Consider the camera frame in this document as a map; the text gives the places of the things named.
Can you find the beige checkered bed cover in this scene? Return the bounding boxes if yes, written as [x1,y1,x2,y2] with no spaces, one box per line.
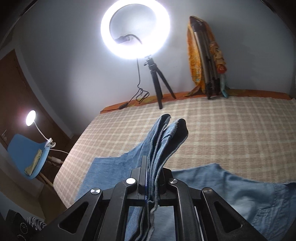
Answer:
[53,96,295,207]

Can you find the bright ring light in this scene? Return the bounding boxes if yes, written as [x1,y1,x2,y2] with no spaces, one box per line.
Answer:
[100,1,171,60]

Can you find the small black tripod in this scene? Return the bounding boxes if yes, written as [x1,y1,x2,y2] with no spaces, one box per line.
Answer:
[144,56,176,109]

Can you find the light blue denim pants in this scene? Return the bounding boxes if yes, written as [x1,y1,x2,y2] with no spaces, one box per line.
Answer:
[76,114,295,240]

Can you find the black ring light cable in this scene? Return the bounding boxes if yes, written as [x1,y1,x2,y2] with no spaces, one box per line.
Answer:
[100,58,150,113]

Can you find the olive cloth on chair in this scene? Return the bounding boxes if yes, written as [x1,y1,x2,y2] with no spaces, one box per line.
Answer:
[25,149,43,176]

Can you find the blue plastic chair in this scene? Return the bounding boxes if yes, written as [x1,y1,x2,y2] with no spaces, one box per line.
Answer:
[7,134,50,180]

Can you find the orange patterned cloth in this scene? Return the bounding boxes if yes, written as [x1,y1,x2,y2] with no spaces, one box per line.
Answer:
[185,16,228,98]

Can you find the folded silver black tripod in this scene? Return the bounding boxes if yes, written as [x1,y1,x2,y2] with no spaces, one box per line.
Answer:
[190,16,221,99]

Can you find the white clip desk lamp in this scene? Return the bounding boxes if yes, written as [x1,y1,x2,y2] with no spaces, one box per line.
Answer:
[25,110,69,154]

